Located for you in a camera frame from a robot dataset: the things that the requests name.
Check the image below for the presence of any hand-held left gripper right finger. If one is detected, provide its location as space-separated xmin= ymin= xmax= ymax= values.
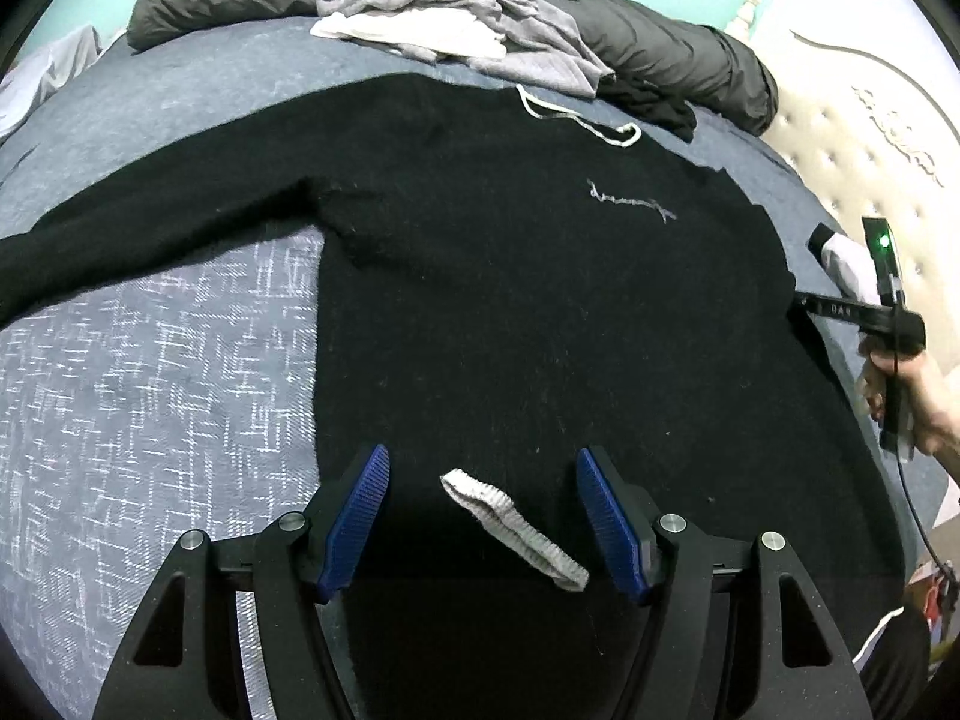
xmin=575 ymin=446 xmax=875 ymax=720

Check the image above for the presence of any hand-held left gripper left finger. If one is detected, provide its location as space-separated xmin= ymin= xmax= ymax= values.
xmin=91 ymin=442 xmax=392 ymax=720

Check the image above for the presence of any crumpled black garment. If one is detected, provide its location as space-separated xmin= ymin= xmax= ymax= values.
xmin=600 ymin=75 xmax=697 ymax=142

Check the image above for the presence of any crumpled white garment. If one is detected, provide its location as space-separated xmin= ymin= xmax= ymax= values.
xmin=310 ymin=9 xmax=509 ymax=65

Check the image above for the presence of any white crumpled cloth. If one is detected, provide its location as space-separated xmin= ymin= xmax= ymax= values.
xmin=0 ymin=24 xmax=102 ymax=140

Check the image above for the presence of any black sweater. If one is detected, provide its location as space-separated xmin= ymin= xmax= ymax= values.
xmin=0 ymin=75 xmax=912 ymax=720

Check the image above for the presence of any person's right hand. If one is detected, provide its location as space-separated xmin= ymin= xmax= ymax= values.
xmin=857 ymin=349 xmax=947 ymax=460

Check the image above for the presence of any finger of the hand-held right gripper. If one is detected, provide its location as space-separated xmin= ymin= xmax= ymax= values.
xmin=787 ymin=291 xmax=884 ymax=325

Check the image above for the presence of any white tufted headboard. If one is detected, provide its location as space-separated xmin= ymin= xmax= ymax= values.
xmin=724 ymin=0 xmax=960 ymax=421

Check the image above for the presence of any person's right forearm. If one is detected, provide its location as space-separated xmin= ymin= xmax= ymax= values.
xmin=930 ymin=371 xmax=960 ymax=470

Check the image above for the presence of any person's black trouser leg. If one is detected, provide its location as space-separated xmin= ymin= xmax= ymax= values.
xmin=855 ymin=604 xmax=935 ymax=720

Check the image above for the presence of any thin black cable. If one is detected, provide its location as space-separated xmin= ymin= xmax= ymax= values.
xmin=891 ymin=360 xmax=960 ymax=586

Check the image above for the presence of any bed with blue sheet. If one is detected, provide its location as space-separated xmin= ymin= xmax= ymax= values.
xmin=0 ymin=11 xmax=960 ymax=720

